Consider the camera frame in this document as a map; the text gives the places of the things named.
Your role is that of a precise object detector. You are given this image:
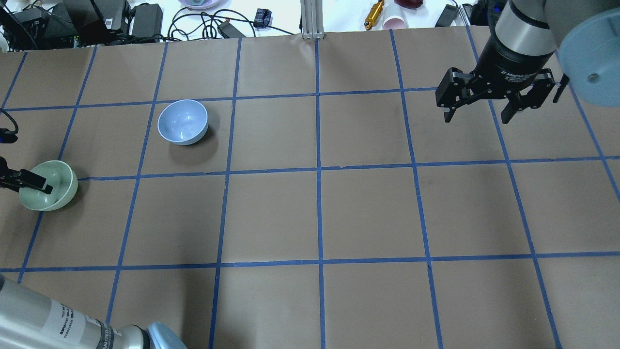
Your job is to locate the small black box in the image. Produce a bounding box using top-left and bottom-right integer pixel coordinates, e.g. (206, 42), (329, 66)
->
(252, 8), (272, 29)

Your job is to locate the pink paper cup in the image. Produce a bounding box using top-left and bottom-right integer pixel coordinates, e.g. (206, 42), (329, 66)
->
(381, 14), (409, 30)

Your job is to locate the green bowl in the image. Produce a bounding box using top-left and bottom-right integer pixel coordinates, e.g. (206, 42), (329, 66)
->
(18, 160), (78, 211)

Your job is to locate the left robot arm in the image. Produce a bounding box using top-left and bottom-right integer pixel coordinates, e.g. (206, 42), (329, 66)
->
(0, 160), (186, 349)

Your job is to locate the black electronics box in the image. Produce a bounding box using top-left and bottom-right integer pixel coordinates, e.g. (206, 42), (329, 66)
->
(61, 0), (130, 46)

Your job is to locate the aluminium frame post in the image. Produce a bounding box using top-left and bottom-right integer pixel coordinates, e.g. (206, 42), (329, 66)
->
(300, 0), (324, 40)

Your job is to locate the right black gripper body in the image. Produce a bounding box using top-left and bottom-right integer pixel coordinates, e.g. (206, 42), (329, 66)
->
(472, 34), (552, 97)

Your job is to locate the black power brick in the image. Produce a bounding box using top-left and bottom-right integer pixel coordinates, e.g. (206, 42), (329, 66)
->
(130, 3), (163, 43)

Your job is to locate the blue bowl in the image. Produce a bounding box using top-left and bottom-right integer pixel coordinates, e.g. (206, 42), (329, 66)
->
(157, 99), (209, 146)

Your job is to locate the gold metal cylinder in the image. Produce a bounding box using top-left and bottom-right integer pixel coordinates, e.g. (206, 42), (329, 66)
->
(363, 0), (385, 31)

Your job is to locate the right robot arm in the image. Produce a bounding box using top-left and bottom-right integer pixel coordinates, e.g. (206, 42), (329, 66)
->
(435, 0), (620, 124)

